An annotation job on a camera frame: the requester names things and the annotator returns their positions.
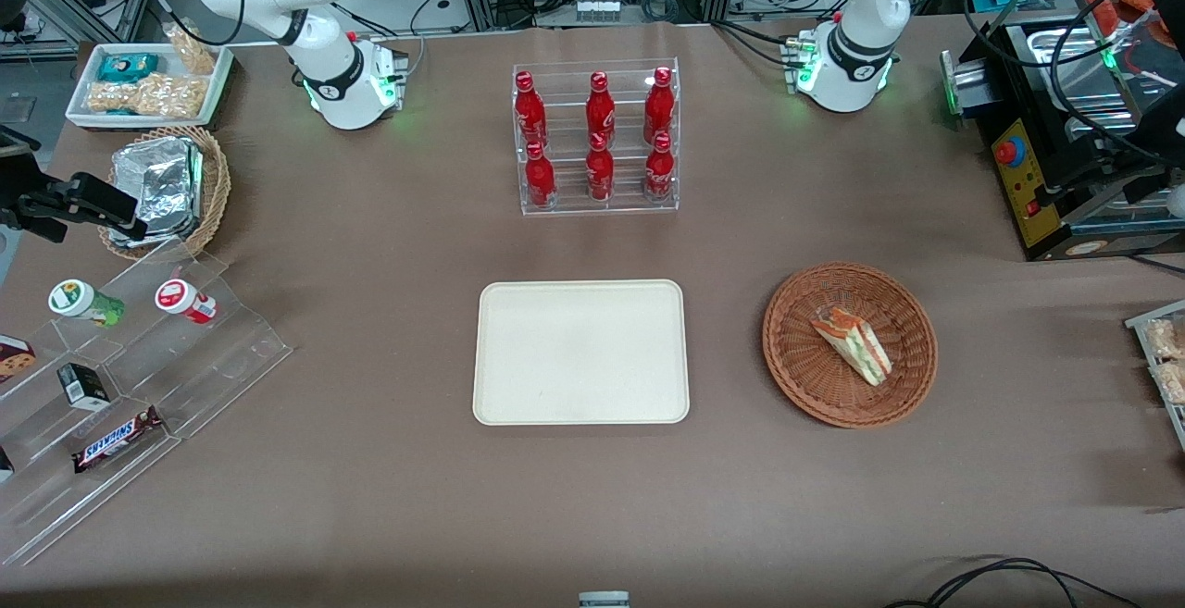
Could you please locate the small clear peanut bag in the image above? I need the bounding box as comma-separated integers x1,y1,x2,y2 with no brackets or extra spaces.
164,22,217,75

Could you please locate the red lidded cup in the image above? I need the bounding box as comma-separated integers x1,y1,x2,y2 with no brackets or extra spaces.
154,279,219,326

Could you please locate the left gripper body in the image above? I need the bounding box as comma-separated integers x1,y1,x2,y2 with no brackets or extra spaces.
1128,81,1185,220

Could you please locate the red cola bottle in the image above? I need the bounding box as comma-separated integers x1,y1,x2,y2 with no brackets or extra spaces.
514,71,549,148
525,141,557,210
643,67,676,144
644,131,676,203
585,132,616,203
585,71,617,148

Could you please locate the white rectangular snack tray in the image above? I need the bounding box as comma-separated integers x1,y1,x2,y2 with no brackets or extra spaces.
65,42,235,131

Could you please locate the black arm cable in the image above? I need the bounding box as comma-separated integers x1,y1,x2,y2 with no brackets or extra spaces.
961,0,1185,169

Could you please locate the black floor cable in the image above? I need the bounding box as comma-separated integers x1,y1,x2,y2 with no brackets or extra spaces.
884,556,1145,608

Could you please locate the brown cookie box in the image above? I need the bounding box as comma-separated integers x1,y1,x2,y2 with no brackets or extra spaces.
0,334,39,386

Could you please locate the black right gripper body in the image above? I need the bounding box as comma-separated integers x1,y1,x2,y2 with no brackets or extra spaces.
0,179,74,244

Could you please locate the clear acrylic bottle rack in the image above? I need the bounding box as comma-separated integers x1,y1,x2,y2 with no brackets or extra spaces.
512,57,680,217

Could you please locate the cream plastic tray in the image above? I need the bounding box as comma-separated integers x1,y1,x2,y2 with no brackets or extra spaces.
472,279,692,427

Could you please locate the brown round wicker basket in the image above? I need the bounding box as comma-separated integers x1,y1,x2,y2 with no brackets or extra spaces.
762,262,939,429

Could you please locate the light tan wicker basket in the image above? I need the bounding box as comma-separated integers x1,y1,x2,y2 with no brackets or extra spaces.
97,125,232,263

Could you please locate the clear acrylic tiered stand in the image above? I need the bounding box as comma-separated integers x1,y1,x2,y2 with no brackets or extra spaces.
0,238,295,568

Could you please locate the teal snack packet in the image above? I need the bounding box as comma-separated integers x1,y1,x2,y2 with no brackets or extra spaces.
97,53,161,84

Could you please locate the green lidded cup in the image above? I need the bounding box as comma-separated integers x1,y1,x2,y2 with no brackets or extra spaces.
48,279,127,329

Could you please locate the red orange packed food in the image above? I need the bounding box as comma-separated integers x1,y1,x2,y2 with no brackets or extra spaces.
1081,0,1160,46

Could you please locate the grey tray with snacks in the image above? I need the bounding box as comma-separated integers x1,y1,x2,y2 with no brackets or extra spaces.
1124,300,1185,453

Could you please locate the clear wrapped snack pack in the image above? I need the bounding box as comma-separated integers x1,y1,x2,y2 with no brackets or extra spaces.
1151,360,1185,406
1145,316,1185,361

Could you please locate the small black box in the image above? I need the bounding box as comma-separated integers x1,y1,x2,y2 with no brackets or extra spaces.
56,362,113,413

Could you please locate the Snickers chocolate bar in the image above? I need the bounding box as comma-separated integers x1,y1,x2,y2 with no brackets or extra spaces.
71,405,167,475

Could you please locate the silver foil container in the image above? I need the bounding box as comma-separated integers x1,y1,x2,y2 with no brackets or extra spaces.
108,136,206,249

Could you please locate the black food warmer machine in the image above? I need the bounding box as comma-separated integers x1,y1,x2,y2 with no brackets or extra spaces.
940,16,1185,263

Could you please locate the triangle sandwich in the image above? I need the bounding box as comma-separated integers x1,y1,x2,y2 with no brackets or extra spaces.
811,305,894,388

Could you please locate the shiny steel food pan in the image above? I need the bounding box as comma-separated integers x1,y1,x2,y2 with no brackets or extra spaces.
1039,30,1138,143

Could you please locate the large clear peanut bag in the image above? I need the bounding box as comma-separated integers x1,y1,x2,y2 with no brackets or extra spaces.
87,73,207,119

